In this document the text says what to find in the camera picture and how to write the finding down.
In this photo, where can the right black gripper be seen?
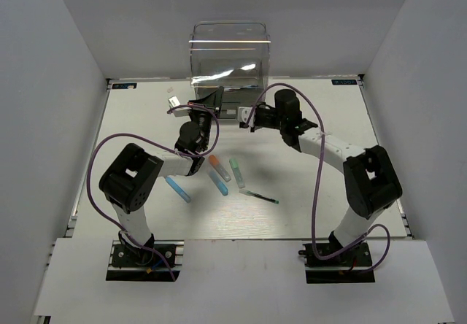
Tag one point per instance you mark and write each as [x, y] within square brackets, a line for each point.
[255, 126]

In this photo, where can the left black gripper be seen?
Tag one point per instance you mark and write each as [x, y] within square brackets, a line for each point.
[211, 103]

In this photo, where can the clear acrylic drawer organizer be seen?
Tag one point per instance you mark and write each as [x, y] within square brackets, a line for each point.
[230, 54]

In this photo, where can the green highlighter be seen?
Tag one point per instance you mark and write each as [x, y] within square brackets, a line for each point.
[237, 173]

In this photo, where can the green gel pen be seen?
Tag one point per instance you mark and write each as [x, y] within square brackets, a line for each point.
[257, 195]

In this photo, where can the blue gel pen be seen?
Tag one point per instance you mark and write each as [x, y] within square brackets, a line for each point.
[242, 89]

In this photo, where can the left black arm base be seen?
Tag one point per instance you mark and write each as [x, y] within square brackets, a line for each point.
[128, 263]

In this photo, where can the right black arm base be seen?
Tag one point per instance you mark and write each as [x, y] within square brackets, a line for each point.
[348, 268]

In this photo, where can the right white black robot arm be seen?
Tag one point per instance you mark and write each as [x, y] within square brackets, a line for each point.
[370, 181]

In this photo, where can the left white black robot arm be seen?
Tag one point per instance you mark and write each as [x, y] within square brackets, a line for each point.
[128, 181]

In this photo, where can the orange highlighter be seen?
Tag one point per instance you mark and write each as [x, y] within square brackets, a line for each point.
[219, 168]

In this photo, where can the blue highlighter middle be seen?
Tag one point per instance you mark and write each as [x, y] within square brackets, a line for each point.
[218, 183]

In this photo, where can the right blue table label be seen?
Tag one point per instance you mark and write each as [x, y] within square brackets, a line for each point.
[344, 82]

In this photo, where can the blue table label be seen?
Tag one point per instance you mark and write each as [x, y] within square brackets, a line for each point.
[124, 86]
[344, 82]

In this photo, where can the light blue highlighter left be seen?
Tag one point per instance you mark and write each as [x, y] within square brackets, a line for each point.
[178, 189]

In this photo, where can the left blue table label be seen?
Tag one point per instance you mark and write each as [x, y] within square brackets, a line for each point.
[124, 86]

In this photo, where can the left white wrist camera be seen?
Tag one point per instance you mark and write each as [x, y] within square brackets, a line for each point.
[177, 104]

